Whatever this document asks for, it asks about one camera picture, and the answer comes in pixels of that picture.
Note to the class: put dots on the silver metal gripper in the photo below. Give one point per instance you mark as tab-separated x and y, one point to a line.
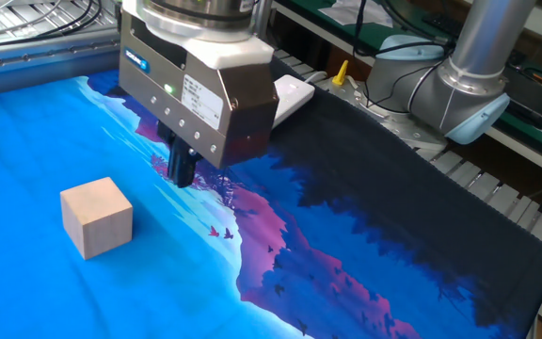
196	103

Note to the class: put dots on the small wooden cube block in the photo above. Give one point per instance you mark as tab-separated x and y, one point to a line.
97	219

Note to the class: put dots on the blue mountain print cloth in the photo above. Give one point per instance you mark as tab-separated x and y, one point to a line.
158	263

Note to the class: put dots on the white power strip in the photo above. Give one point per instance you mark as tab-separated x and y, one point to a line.
294	96

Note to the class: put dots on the small yellow cone object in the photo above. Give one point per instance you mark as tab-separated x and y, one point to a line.
341	74

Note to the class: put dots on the white paper sheet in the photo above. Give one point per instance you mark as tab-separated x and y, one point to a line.
355	11

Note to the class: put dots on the black flat device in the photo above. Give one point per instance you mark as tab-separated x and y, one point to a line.
532	101

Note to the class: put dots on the green desk mat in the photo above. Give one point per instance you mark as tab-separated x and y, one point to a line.
539	134

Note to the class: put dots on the aluminium frame rail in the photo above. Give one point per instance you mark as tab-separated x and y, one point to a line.
40	61

